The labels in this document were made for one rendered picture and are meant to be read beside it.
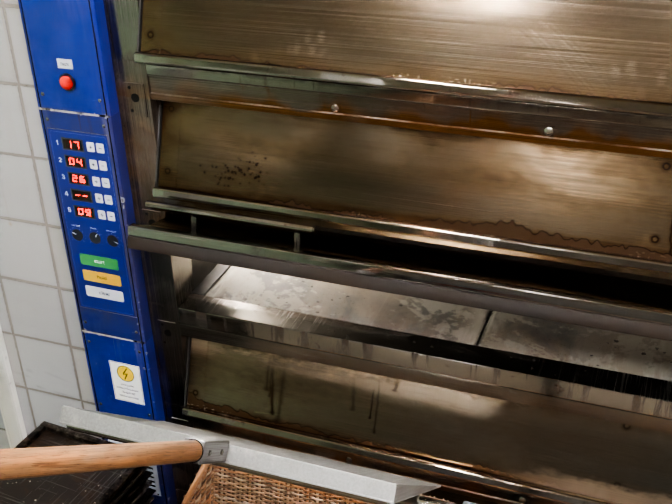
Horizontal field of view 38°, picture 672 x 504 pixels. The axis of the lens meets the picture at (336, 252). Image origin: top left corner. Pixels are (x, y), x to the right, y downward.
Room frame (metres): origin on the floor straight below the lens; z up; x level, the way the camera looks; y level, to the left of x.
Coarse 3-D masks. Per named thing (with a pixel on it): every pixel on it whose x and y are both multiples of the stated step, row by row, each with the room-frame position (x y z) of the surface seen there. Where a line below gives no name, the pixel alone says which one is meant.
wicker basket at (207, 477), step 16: (208, 464) 1.60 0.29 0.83; (208, 480) 1.59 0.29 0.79; (224, 480) 1.61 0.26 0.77; (240, 480) 1.59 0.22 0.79; (256, 480) 1.58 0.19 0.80; (192, 496) 1.52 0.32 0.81; (208, 496) 1.58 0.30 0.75; (224, 496) 1.60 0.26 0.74; (240, 496) 1.58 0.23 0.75; (256, 496) 1.57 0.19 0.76; (288, 496) 1.55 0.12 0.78; (320, 496) 1.52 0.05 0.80; (336, 496) 1.51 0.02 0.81
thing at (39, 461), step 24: (0, 456) 0.71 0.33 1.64; (24, 456) 0.74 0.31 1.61; (48, 456) 0.77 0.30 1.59; (72, 456) 0.80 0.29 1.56; (96, 456) 0.84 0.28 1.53; (120, 456) 0.87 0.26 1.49; (144, 456) 0.92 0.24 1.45; (168, 456) 0.96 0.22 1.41; (192, 456) 1.02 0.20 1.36; (0, 480) 0.71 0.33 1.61
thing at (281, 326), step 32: (192, 320) 1.67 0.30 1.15; (224, 320) 1.64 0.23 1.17; (256, 320) 1.62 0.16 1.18; (288, 320) 1.62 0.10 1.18; (320, 320) 1.62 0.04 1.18; (352, 352) 1.54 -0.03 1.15; (384, 352) 1.52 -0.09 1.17; (416, 352) 1.50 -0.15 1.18; (448, 352) 1.49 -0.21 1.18; (480, 352) 1.49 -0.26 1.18; (512, 352) 1.49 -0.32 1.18; (512, 384) 1.43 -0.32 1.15; (544, 384) 1.41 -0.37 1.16; (576, 384) 1.39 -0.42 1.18; (608, 384) 1.38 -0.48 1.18; (640, 384) 1.38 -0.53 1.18
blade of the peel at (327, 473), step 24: (72, 408) 1.21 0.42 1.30; (120, 432) 1.17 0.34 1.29; (144, 432) 1.16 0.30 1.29; (168, 432) 1.15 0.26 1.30; (192, 432) 1.37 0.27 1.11; (240, 456) 1.10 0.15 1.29; (264, 456) 1.09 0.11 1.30; (288, 456) 1.28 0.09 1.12; (312, 456) 1.34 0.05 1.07; (312, 480) 1.05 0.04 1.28; (336, 480) 1.04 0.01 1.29; (360, 480) 1.03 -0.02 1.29; (384, 480) 1.20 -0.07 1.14; (408, 480) 1.26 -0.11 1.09
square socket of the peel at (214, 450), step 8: (200, 440) 1.05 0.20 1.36; (208, 440) 1.07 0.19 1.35; (216, 440) 1.08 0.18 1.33; (224, 440) 1.10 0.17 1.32; (208, 448) 1.06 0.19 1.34; (216, 448) 1.08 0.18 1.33; (224, 448) 1.10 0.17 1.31; (208, 456) 1.05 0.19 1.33; (216, 456) 1.07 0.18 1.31; (224, 456) 1.09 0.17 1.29; (200, 464) 1.03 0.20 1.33
